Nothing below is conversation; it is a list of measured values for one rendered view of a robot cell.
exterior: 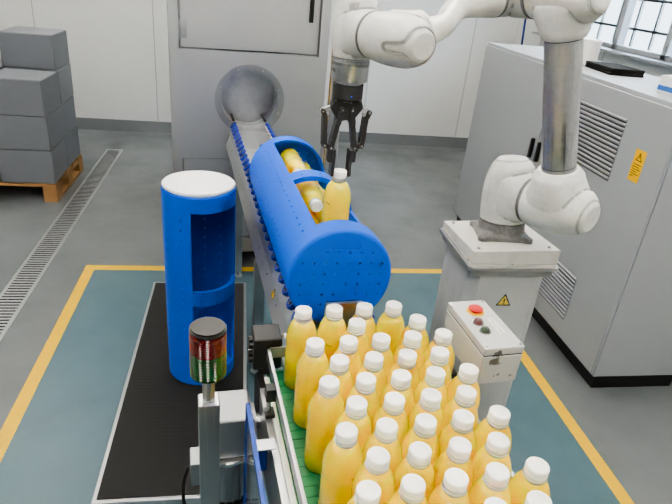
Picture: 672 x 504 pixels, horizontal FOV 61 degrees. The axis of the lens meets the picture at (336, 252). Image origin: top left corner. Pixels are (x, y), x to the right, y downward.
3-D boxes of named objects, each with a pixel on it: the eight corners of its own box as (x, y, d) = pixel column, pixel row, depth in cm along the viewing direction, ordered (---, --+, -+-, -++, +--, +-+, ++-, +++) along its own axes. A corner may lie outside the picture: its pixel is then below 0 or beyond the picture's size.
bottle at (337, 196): (332, 235, 162) (338, 169, 153) (351, 244, 158) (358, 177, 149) (314, 242, 157) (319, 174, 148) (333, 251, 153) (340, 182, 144)
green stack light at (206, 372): (225, 360, 104) (225, 338, 102) (228, 382, 99) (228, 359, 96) (189, 363, 102) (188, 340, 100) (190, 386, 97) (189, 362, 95)
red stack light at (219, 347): (225, 337, 102) (225, 319, 100) (228, 359, 96) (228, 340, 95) (188, 340, 100) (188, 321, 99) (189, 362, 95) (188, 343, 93)
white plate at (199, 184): (147, 187, 211) (147, 190, 211) (217, 199, 206) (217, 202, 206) (182, 166, 235) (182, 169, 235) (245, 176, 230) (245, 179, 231)
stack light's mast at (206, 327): (225, 386, 107) (225, 314, 100) (227, 409, 101) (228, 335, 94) (190, 389, 105) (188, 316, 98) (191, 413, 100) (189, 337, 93)
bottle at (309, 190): (303, 196, 195) (315, 219, 178) (288, 183, 192) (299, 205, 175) (318, 181, 194) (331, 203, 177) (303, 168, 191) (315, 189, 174)
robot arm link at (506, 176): (499, 208, 206) (509, 148, 198) (541, 223, 192) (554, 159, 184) (468, 214, 197) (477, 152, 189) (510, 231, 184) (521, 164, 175)
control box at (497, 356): (476, 332, 149) (484, 298, 145) (515, 381, 132) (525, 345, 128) (441, 334, 147) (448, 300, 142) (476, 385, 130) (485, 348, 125)
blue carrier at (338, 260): (316, 204, 235) (324, 137, 222) (383, 322, 160) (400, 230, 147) (247, 203, 227) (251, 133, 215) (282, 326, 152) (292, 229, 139)
